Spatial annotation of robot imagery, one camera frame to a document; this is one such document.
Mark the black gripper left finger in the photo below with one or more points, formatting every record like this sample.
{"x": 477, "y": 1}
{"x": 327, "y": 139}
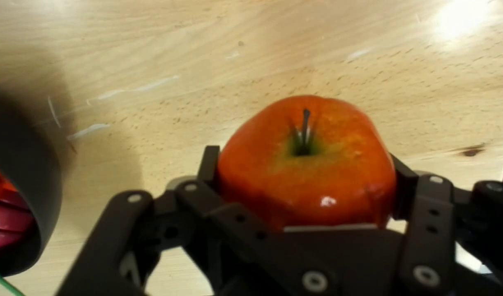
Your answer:
{"x": 207, "y": 257}

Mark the orange-red toy apple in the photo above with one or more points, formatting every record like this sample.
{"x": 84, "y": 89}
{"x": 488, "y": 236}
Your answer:
{"x": 306, "y": 175}

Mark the red toy beetroot green leaves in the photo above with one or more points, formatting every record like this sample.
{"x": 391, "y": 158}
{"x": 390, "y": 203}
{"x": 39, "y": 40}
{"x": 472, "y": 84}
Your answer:
{"x": 7, "y": 219}

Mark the black bowl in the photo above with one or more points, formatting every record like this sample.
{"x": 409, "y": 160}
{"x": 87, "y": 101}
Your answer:
{"x": 26, "y": 182}

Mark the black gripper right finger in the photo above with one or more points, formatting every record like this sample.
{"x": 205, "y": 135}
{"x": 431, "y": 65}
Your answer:
{"x": 434, "y": 236}

